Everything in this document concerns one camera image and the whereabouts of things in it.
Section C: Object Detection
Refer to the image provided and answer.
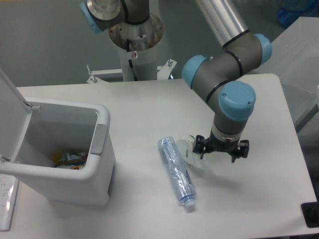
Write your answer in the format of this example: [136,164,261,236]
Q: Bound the laminated paper sheet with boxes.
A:
[0,174,19,232]

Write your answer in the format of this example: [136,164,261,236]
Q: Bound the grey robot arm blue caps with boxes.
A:
[80,0,272,160]

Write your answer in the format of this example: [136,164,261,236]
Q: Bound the white trash can open lid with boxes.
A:
[0,73,116,206]

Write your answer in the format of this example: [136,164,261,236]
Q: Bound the white metal base bracket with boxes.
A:
[86,59,177,84]

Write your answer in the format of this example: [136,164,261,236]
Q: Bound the colourful trash inside can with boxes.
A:
[51,152,88,170]

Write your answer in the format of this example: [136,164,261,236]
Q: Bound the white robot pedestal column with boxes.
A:
[109,13,164,69]

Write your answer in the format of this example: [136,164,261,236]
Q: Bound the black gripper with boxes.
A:
[192,132,249,163]

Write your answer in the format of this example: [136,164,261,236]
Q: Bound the crushed clear plastic bottle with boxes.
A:
[158,136,196,213]

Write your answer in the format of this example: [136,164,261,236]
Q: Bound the black cable on pedestal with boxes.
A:
[126,38,138,81]

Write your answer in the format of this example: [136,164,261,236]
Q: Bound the clear plastic wrapper green print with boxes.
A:
[176,134,212,177]

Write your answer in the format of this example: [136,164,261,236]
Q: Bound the black device at table edge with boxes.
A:
[301,202,319,228]

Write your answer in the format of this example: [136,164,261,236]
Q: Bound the blue object in background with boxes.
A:
[277,0,319,28]

